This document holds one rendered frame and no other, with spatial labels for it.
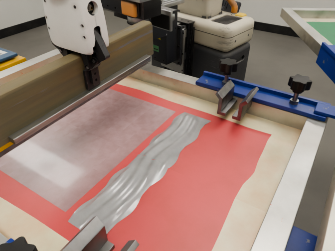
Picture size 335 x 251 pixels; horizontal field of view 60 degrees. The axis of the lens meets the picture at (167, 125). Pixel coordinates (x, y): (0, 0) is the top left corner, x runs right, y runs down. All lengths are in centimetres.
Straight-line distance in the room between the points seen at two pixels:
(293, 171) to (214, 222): 16
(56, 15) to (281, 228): 46
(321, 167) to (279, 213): 170
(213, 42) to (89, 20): 105
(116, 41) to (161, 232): 36
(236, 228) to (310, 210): 140
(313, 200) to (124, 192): 153
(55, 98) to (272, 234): 39
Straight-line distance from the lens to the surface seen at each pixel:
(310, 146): 60
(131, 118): 67
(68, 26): 51
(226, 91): 65
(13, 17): 459
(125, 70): 61
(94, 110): 72
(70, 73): 52
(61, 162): 59
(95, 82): 55
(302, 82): 65
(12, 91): 47
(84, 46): 50
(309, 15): 152
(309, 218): 182
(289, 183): 51
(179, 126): 63
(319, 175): 209
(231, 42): 146
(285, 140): 65
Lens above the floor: 134
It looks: 36 degrees down
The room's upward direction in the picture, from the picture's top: straight up
